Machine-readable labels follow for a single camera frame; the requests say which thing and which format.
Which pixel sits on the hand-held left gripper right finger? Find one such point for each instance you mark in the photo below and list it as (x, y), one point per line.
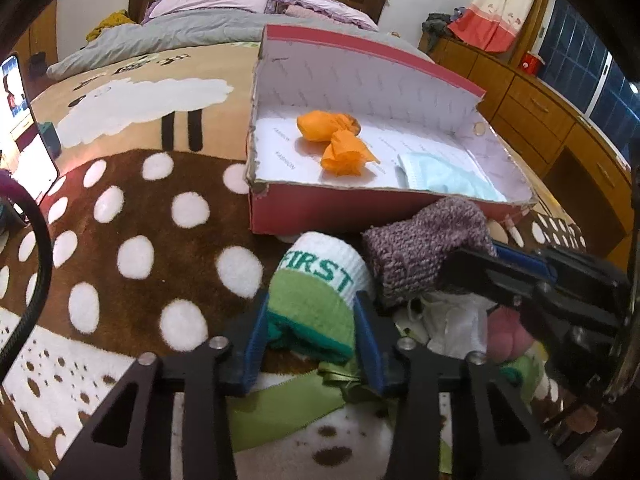
(370, 350)

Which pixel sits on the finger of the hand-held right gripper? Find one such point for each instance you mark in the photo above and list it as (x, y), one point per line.
(530, 262)
(480, 275)

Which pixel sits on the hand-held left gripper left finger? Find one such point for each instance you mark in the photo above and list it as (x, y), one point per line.
(252, 340)

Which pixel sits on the white cloth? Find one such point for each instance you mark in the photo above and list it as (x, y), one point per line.
(450, 325)

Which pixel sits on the purple knitted cloth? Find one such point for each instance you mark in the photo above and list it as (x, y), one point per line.
(425, 245)

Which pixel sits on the pink soft toy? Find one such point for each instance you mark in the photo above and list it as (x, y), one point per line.
(505, 335)

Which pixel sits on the green and white sock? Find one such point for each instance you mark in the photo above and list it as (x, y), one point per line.
(310, 305)

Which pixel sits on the green satin ribbon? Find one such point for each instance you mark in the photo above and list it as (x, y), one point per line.
(280, 405)

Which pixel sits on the red cardboard shoe box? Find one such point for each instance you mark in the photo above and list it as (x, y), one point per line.
(350, 60)

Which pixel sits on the light green cloth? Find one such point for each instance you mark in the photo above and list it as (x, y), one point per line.
(525, 367)

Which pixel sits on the blue face mask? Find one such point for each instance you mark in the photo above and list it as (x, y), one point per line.
(445, 175)

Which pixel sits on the wooden dresser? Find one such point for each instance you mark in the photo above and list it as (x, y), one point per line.
(525, 90)

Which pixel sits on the printed sheep blanket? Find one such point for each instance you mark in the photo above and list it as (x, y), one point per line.
(150, 200)

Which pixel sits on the orange cloth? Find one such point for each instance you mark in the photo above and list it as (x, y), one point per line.
(345, 152)

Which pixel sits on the red container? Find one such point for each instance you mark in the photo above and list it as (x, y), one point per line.
(531, 65)

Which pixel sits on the window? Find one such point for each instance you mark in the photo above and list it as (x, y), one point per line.
(575, 45)

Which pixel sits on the black gooseneck phone holder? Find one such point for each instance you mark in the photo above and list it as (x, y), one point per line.
(42, 260)

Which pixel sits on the dark clothes pile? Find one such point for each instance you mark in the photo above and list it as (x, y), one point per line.
(435, 27)

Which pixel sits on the floral curtain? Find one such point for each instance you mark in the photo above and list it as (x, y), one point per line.
(495, 10)

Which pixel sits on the small teal box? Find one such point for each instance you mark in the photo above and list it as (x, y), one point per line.
(51, 140)

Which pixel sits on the smartphone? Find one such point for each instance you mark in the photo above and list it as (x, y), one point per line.
(25, 150)

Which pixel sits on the lilac pillow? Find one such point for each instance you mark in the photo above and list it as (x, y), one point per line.
(210, 0)
(340, 10)

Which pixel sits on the grey duvet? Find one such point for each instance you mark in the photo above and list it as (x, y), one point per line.
(175, 35)

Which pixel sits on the pink pillow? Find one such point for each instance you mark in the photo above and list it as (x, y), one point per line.
(302, 11)

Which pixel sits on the yellow knitted cloth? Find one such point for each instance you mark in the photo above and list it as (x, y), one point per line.
(110, 25)

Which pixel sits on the black bag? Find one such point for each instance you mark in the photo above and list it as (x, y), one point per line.
(37, 65)

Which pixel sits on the wooden wardrobe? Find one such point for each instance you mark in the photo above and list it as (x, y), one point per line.
(45, 35)

